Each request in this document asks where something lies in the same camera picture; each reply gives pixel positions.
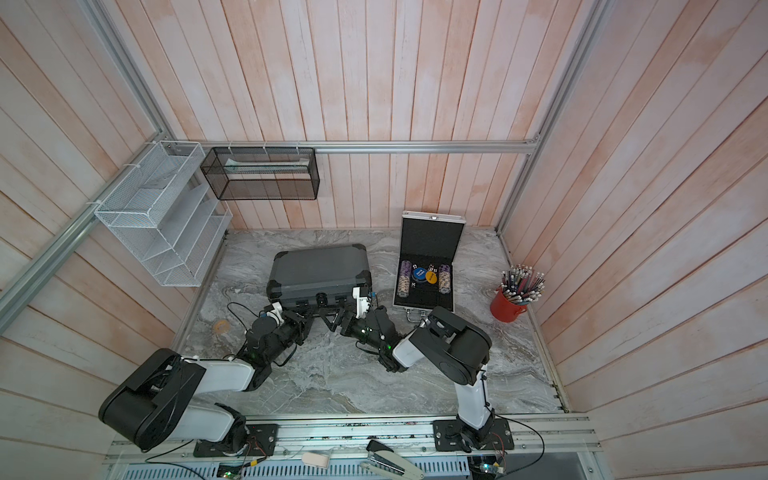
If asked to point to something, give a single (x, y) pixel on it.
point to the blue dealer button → (420, 273)
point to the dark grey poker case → (318, 276)
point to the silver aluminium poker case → (428, 247)
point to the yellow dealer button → (431, 277)
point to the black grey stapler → (381, 460)
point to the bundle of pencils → (522, 284)
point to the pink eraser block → (315, 459)
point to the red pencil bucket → (504, 309)
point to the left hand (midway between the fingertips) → (319, 309)
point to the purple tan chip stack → (403, 289)
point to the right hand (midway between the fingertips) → (325, 315)
